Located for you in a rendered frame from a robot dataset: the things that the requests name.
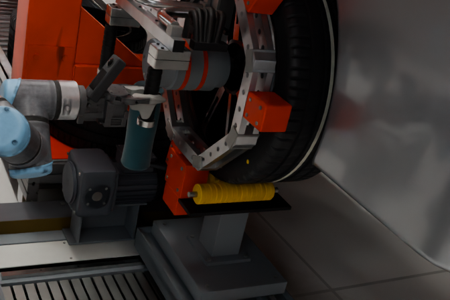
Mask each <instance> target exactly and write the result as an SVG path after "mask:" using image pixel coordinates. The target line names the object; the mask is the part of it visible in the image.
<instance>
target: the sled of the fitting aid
mask: <svg viewBox="0 0 450 300"><path fill-rule="evenodd" d="M151 230H152V226H144V227H137V232H136V237H135V243H134V247H135V248H136V250H137V252H138V253H139V255H140V257H141V258H142V260H143V262H144V263H145V265H146V267H147V268H148V270H149V272H150V273H151V276H152V277H153V279H154V280H155V282H156V283H157V286H158V287H159V289H160V291H161V292H162V294H163V296H164V297H165V299H166V300H196V299H195V298H194V296H193V295H192V293H191V291H190V290H189V289H188V287H187V285H186V284H185V282H184V281H183V279H182V278H181V276H180V275H179V273H178V271H177V270H176V268H175V267H174V265H173V264H172V262H171V261H170V259H169V257H168V256H167V255H166V253H165V251H164V250H163V248H162V247H161V245H160V243H159V242H158V241H157V239H156V237H155V236H154V234H153V233H152V231H151ZM239 300H294V298H293V297H292V296H291V295H290V293H289V292H288V291H287V290H286V289H285V292H284V293H281V294H276V295H267V296H262V297H253V298H248V299H239Z"/></svg>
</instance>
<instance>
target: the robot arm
mask: <svg viewBox="0 0 450 300"><path fill-rule="evenodd" d="M125 66H126V63H125V62H124V61H123V60H122V59H120V58H119V57H118V56H117V55H115V54H113V55H112V56H111V57H110V59H109V60H108V61H107V63H106V64H105V65H104V66H103V67H102V69H101V70H100V72H99V73H98V74H97V75H96V76H95V78H94V79H93V81H92V82H91V83H90V84H89V85H88V87H87V88H86V89H85V87H84V86H83V85H78V84H77V82H76V81H74V80H34V79H21V78H18V79H6V80H4V81H3V83H2V85H1V87H0V158H2V159H3V160H5V161H6V162H7V163H8V164H9V168H8V172H9V175H10V176H11V177H12V178H15V179H27V178H35V177H42V176H45V175H48V174H50V173H51V172H52V163H53V161H52V150H51V142H50V126H49V120H76V122H77V124H83V122H84V121H96V122H97V123H98V124H99V123H100V124H99V125H103V126H104V127H125V125H126V120H128V115H129V112H128V110H127V109H128V105H129V107H130V109H132V110H138V111H139V112H140V115H141V118H142V119H148V118H149V117H150V116H151V113H152V112H153V109H154V107H155V105H156V104H159V103H163V102H166V99H165V98H163V97H162V96H161V93H160V92H159V94H158V95H152V94H143V92H144V87H143V86H137V85H132V84H112V83H113V82H114V81H115V79H116V78H117V76H118V75H119V74H120V73H121V72H122V70H123V69H124V68H125ZM102 120H103V121H102Z"/></svg>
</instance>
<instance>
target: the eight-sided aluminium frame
mask: <svg viewBox="0 0 450 300"><path fill-rule="evenodd" d="M174 1H184V2H190V3H198V2H199V1H200V0H174ZM235 4H236V10H237V15H238V21H239V25H240V32H241V36H242V42H243V46H244V53H245V56H246V64H245V69H244V74H243V77H242V82H241V86H240V91H239V95H238V100H237V103H236V108H235V112H234V117H233V121H232V126H231V130H230V132H229V133H228V134H227V135H226V136H225V137H223V138H221V139H220V140H219V141H218V142H216V143H214V144H213V145H212V146H211V147H208V146H207V145H206V144H205V143H204V141H203V140H202V139H201V138H200V137H199V136H198V135H197V134H196V133H195V132H194V131H193V130H192V128H191V127H190V124H189V119H188V111H187V106H186V101H185V94H184V90H173V95H174V100H175V108H176V113H177V120H176V116H175V108H174V103H173V95H172V90H166V89H164V87H162V88H163V89H164V91H163V95H162V97H163V98H165V99H166V102H163V109H164V114H165V123H166V127H165V129H166V131H167V136H168V137H169V140H170V141H171V140H173V142H174V143H175V145H176V146H177V148H178V149H179V150H180V151H181V152H182V153H183V154H184V155H185V157H186V158H187V159H188V160H189V162H190V163H191V164H192V167H195V168H196V169H197V171H216V170H218V169H220V168H222V166H224V165H226V164H227V163H229V162H230V161H232V160H233V159H235V158H236V157H238V156H239V155H241V154H243V153H244V152H245V151H247V150H249V149H252V147H253V146H255V145H256V141H257V139H258V137H259V131H258V130H257V129H256V128H255V127H254V126H252V125H251V124H250V123H249V122H248V121H247V120H246V119H245V118H244V117H243V114H244V109H245V106H246V100H247V97H248V93H249V92H250V91H257V92H269V90H270V87H271V81H272V78H273V74H274V73H275V65H276V62H277V61H276V58H275V56H276V51H275V50H274V47H273V41H272V38H271V32H270V28H269V22H268V18H267V15H266V14H261V13H249V12H247V11H246V7H245V5H244V1H243V0H235ZM189 24H190V18H180V19H179V25H180V26H182V27H183V31H182V35H181V37H182V38H187V34H188V28H189Z"/></svg>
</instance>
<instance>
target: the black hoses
mask: <svg viewBox="0 0 450 300"><path fill-rule="evenodd" d="M188 15H189V17H190V19H191V20H192V22H193V23H194V24H190V27H189V32H190V33H191V34H193V35H194V38H193V39H190V44H189V47H190V48H191V49H193V50H199V51H210V52H227V50H228V44H227V43H226V42H224V41H221V38H222V34H224V35H230V34H231V31H230V30H229V29H227V28H225V23H226V14H225V13H224V12H223V11H216V10H215V9H214V8H213V7H205V8H201V9H200V8H195V9H190V10H189V12H188Z"/></svg>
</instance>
